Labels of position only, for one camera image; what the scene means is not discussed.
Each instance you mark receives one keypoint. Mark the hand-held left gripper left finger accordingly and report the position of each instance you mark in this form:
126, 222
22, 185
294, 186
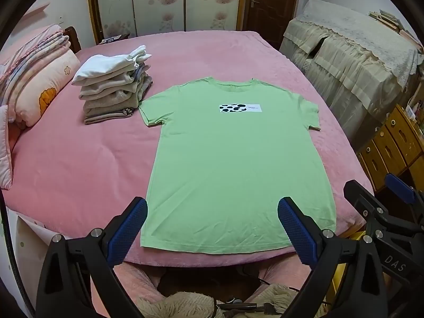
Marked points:
127, 228

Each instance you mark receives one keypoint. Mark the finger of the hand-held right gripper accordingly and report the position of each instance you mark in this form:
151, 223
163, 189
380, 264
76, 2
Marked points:
357, 195
399, 187

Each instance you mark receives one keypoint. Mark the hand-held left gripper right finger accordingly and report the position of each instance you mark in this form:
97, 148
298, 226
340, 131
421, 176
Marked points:
298, 235

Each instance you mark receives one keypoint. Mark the green t-shirt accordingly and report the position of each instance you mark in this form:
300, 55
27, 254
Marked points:
232, 159

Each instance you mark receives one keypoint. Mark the stack of folded clothes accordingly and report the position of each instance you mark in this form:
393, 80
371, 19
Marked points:
109, 96

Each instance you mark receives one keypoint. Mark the yellow wooden drawer cabinet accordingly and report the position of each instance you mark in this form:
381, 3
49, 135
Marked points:
394, 145

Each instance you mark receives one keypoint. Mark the beige fluffy slipper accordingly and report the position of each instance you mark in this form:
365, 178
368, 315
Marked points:
278, 296
179, 306

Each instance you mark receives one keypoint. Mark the pink bed blanket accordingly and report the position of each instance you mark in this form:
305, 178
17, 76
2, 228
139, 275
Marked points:
82, 172

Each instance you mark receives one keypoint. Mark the pink quilted cushion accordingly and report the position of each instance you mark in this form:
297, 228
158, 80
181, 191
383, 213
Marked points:
8, 152

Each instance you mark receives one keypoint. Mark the white lace cloth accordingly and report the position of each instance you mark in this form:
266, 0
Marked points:
357, 29

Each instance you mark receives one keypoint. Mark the pink quilt with flower print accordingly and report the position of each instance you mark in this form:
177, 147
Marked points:
43, 82

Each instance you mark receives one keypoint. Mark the stack of books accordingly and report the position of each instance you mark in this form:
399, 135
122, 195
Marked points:
387, 18

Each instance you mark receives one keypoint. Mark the papers on nightstand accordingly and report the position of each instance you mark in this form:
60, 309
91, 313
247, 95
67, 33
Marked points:
111, 39

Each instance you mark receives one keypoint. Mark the dark wooden headboard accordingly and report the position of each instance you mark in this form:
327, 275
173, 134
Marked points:
73, 39

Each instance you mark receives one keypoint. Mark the striped folded blanket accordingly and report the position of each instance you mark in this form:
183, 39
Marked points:
36, 53

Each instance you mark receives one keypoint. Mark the brown wooden door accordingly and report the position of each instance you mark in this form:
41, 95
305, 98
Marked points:
271, 3

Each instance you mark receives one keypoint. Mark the floral sliding-door wardrobe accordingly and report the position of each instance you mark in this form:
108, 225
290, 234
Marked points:
165, 3

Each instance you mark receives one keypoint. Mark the light wooden wall shelf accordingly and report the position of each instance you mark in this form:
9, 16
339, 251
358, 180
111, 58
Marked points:
36, 10

